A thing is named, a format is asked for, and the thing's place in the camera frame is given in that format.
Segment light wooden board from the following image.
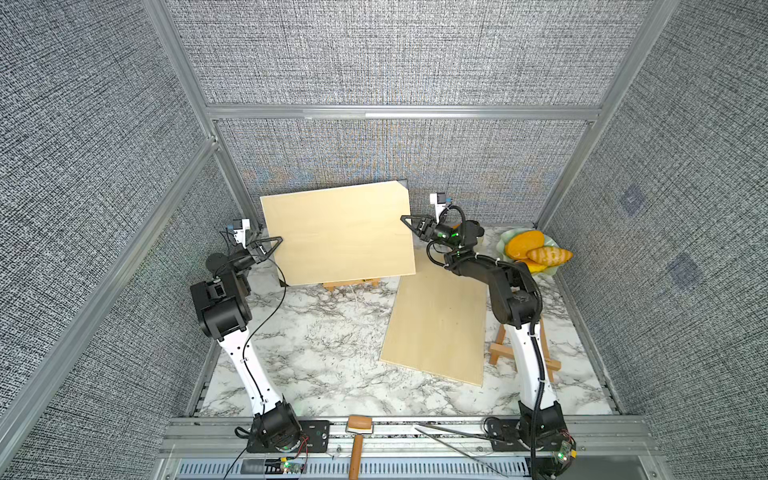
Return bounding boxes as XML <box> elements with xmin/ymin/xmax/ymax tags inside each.
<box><xmin>380</xmin><ymin>249</ymin><xmax>487</xmax><ymax>386</ymax></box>
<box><xmin>261</xmin><ymin>181</ymin><xmax>416</xmax><ymax>286</ymax></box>

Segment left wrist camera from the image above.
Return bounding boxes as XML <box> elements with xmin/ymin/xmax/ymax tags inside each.
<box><xmin>227</xmin><ymin>218</ymin><xmax>251</xmax><ymax>247</ymax></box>

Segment yellow striped bread loaf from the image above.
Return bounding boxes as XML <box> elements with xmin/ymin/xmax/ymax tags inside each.
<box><xmin>526</xmin><ymin>246</ymin><xmax>573</xmax><ymax>267</ymax></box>

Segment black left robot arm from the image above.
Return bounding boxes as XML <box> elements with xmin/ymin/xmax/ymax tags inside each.
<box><xmin>190</xmin><ymin>236</ymin><xmax>302</xmax><ymax>453</ymax></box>

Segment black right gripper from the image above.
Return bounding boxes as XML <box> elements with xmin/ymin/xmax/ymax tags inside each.
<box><xmin>402</xmin><ymin>216</ymin><xmax>458</xmax><ymax>255</ymax></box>

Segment orange round bread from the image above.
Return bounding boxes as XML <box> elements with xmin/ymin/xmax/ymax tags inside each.
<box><xmin>506</xmin><ymin>230</ymin><xmax>544</xmax><ymax>260</ymax></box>

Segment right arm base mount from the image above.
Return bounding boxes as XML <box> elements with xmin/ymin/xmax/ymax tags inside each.
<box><xmin>482</xmin><ymin>416</ymin><xmax>578</xmax><ymax>479</ymax></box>

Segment wooden easel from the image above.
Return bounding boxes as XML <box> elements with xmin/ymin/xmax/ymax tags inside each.
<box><xmin>322</xmin><ymin>278</ymin><xmax>381</xmax><ymax>291</ymax></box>
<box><xmin>487</xmin><ymin>321</ymin><xmax>562</xmax><ymax>382</ymax></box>

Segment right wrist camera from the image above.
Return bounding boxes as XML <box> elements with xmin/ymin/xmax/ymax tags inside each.
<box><xmin>429</xmin><ymin>192</ymin><xmax>451</xmax><ymax>219</ymax></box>

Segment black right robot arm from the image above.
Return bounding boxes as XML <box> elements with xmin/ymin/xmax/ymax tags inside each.
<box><xmin>400</xmin><ymin>212</ymin><xmax>567</xmax><ymax>451</ymax></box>

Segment metal tongs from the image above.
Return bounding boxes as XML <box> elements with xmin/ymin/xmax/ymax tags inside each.
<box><xmin>413</xmin><ymin>423</ymin><xmax>511</xmax><ymax>478</ymax></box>

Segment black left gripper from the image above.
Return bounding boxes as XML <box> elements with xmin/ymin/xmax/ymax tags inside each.
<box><xmin>226</xmin><ymin>240</ymin><xmax>282</xmax><ymax>277</ymax></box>

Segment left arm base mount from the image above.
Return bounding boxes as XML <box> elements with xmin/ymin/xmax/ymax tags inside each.
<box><xmin>246</xmin><ymin>419</ymin><xmax>331</xmax><ymax>456</ymax></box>

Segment small yellow bread piece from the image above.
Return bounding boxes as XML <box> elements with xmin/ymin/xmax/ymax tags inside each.
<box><xmin>521</xmin><ymin>259</ymin><xmax>548</xmax><ymax>274</ymax></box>

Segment wooden handled mallet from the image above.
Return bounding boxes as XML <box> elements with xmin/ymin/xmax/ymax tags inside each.
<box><xmin>346</xmin><ymin>415</ymin><xmax>374</xmax><ymax>480</ymax></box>

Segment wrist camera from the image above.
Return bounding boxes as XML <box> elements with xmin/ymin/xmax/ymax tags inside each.
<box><xmin>227</xmin><ymin>218</ymin><xmax>251</xmax><ymax>247</ymax></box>
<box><xmin>429</xmin><ymin>192</ymin><xmax>451</xmax><ymax>219</ymax></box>

